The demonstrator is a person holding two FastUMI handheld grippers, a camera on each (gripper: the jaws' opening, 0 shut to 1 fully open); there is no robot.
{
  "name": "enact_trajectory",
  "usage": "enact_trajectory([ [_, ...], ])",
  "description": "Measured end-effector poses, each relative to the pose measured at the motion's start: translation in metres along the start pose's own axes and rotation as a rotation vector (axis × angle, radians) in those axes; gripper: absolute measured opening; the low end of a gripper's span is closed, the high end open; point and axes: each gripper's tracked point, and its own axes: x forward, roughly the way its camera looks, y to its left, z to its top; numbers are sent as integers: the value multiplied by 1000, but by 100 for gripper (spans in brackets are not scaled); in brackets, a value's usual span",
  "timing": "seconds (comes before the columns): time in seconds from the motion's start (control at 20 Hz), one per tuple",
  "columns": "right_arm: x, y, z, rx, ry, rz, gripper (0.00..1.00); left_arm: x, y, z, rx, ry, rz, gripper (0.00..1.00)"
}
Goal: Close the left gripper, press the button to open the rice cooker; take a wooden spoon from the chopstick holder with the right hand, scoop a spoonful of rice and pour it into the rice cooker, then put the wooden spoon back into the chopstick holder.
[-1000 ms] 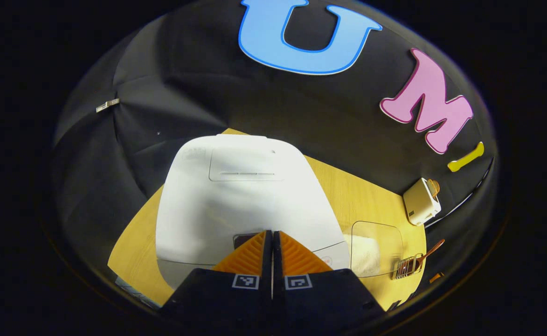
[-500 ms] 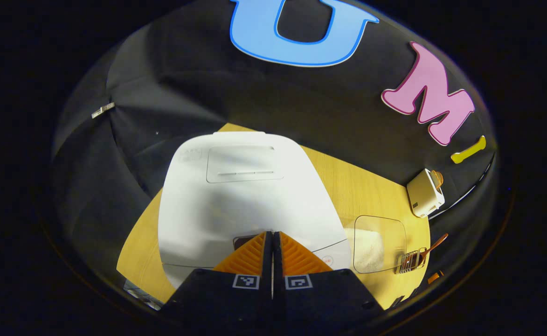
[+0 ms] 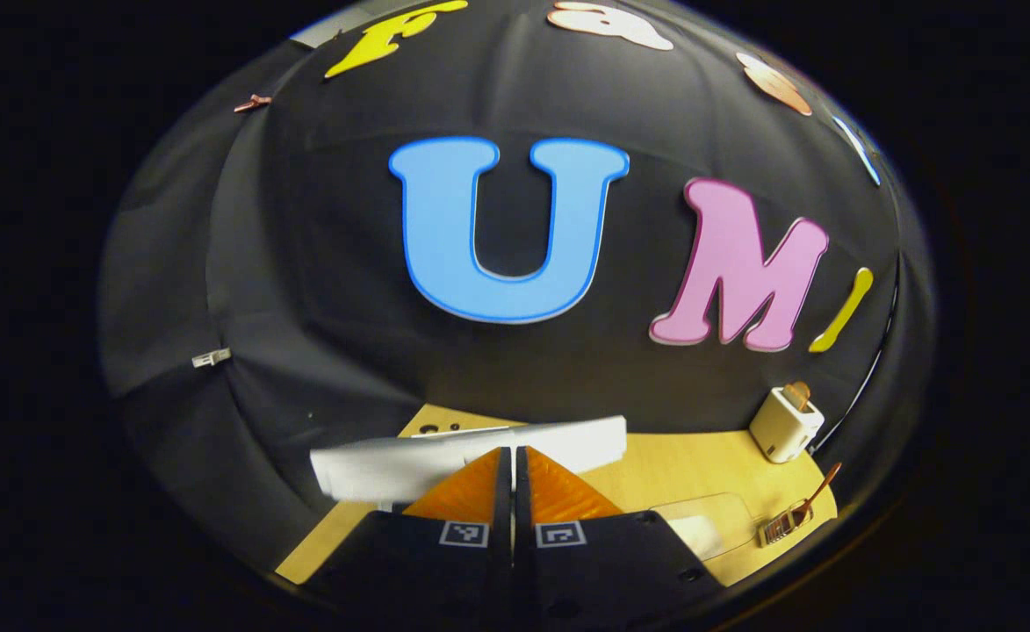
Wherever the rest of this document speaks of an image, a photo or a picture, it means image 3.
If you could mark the toast slice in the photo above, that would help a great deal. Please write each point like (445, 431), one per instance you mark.
(797, 395)

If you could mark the white cloth clip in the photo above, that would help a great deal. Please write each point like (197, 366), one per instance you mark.
(212, 357)

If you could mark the white rice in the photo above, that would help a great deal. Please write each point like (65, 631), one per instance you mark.
(699, 535)

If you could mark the copper cloth clip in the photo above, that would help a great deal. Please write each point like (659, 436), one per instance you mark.
(252, 103)

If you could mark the white toaster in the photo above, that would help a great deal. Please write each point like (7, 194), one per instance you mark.
(782, 430)

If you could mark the brown wooden spoon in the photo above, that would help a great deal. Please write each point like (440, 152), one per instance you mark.
(822, 491)

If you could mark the black backdrop cloth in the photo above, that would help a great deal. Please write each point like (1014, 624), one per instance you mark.
(321, 263)

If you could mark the white rice cooker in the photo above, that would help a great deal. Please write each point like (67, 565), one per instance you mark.
(374, 470)

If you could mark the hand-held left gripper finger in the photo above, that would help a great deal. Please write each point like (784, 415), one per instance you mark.
(522, 509)
(504, 509)

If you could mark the clear plastic container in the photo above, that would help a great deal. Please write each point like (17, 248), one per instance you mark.
(725, 509)

